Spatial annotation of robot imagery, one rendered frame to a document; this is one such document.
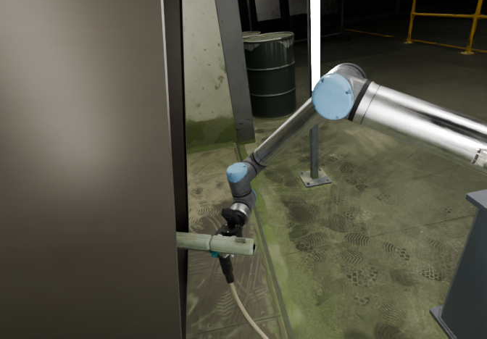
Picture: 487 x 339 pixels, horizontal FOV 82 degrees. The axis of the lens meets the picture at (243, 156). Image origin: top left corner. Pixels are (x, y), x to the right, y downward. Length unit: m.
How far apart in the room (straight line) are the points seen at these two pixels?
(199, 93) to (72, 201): 2.25
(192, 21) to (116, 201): 2.20
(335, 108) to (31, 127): 0.64
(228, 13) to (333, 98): 1.87
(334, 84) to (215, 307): 1.14
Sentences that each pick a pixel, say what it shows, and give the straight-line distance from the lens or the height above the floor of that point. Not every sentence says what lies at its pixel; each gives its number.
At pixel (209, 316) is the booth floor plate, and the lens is 1.48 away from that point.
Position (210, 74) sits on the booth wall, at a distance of 2.58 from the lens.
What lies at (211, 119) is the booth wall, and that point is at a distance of 2.70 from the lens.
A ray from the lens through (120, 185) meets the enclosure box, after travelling 0.41.
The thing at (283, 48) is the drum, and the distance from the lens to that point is 3.16.
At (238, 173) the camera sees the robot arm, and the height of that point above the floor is 0.67.
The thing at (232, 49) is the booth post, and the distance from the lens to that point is 2.56.
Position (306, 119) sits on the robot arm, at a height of 0.88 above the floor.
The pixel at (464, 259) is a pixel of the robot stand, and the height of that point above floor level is 0.39.
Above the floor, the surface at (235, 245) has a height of 0.58.
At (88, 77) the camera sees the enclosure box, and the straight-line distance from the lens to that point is 0.36.
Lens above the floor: 1.28
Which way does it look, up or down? 29 degrees down
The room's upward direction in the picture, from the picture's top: 9 degrees counter-clockwise
